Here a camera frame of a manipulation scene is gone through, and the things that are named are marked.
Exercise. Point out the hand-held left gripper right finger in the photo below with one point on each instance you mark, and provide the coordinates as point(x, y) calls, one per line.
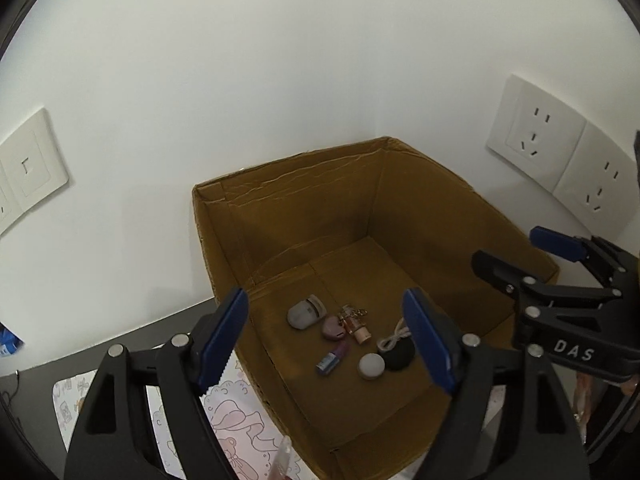
point(430, 345)

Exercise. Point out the large black round puff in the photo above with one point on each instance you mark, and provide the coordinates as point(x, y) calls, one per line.
point(400, 355)

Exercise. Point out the brown cardboard box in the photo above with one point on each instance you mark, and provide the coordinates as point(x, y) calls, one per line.
point(300, 210)

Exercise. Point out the white wall switch plate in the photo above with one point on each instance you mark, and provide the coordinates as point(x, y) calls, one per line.
point(7, 210)
point(30, 165)

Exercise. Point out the white printed table mat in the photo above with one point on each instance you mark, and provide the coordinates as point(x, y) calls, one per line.
point(235, 425)

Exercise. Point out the blue and white packet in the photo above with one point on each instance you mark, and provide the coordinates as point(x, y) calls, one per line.
point(9, 342)

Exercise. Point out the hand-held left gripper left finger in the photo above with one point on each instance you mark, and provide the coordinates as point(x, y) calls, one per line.
point(222, 340)

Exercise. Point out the grey eyelash curler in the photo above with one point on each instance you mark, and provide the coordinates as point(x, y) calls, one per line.
point(302, 314)

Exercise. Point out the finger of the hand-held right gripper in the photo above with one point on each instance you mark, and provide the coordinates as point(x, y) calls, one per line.
point(500, 272)
point(557, 242)

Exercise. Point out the white wall socket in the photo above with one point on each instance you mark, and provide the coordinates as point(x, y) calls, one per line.
point(535, 130)
point(597, 180)

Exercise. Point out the clear pink tube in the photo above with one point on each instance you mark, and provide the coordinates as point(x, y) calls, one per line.
point(282, 460)

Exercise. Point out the pink and blue small bottle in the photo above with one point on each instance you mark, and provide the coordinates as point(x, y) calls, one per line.
point(331, 360)

